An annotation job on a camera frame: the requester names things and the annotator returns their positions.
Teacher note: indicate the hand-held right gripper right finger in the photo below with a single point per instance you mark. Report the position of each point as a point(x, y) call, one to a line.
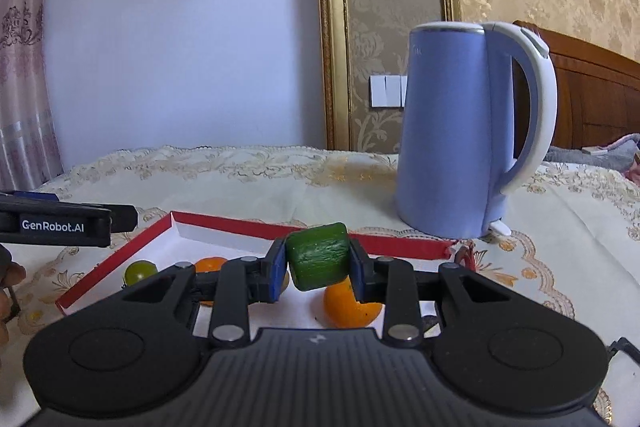
point(354, 272)

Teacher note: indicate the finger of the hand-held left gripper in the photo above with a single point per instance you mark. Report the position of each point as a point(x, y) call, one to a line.
point(25, 197)
point(124, 218)

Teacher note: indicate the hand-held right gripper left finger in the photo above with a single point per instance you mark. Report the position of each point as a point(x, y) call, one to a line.
point(277, 277)

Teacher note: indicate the small brownish-yellow fruit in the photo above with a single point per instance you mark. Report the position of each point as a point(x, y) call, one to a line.
point(286, 282)

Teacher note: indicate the orange mandarin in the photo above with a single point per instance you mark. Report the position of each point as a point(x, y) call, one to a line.
point(345, 307)
point(210, 264)

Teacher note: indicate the green cucumber chunk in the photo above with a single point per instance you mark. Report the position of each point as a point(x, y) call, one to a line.
point(317, 257)

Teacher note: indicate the small green tomato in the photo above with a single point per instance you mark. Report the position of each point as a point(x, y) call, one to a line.
point(141, 272)

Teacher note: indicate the red cardboard tray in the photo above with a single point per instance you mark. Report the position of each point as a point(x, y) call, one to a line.
point(220, 234)

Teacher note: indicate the person's left hand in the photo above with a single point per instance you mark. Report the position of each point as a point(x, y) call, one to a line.
point(12, 274)

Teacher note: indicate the cream embroidered tablecloth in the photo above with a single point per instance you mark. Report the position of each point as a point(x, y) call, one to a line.
point(300, 187)

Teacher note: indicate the pink patterned curtain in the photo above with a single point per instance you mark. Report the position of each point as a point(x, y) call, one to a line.
point(25, 57)

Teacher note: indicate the blue electric kettle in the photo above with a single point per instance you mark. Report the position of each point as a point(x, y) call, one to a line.
point(440, 132)

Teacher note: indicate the grey blanket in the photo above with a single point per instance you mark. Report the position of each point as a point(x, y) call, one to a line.
point(565, 157)

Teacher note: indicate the black rectangular buckle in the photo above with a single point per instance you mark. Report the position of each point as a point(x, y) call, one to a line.
point(625, 343)

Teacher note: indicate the wooden headboard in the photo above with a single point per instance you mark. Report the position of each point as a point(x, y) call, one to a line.
point(600, 97)

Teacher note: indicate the white wall switch panel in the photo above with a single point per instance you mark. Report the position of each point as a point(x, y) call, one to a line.
point(389, 91)

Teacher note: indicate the gold wall frame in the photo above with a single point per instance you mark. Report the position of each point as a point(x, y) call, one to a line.
point(332, 57)

